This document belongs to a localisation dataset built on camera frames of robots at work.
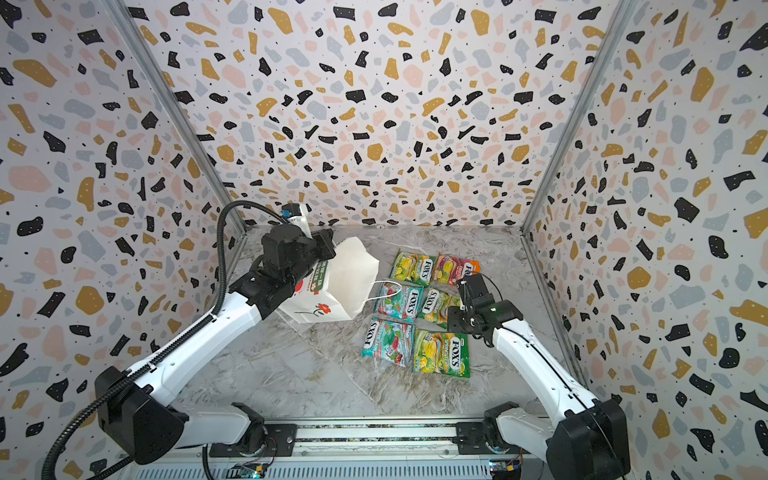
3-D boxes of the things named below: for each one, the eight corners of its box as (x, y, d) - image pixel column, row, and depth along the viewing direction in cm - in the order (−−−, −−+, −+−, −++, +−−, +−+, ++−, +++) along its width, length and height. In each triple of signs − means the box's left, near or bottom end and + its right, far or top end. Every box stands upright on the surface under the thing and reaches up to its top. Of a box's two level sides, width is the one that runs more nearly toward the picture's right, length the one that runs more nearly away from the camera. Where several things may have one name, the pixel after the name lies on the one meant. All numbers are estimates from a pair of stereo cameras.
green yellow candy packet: (390, 278, 109) (390, 273, 106) (398, 255, 116) (398, 249, 113) (430, 287, 107) (431, 281, 104) (436, 262, 114) (437, 257, 111)
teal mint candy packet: (371, 315, 98) (370, 312, 96) (379, 285, 105) (378, 281, 104) (417, 322, 96) (418, 319, 94) (422, 291, 104) (422, 287, 102)
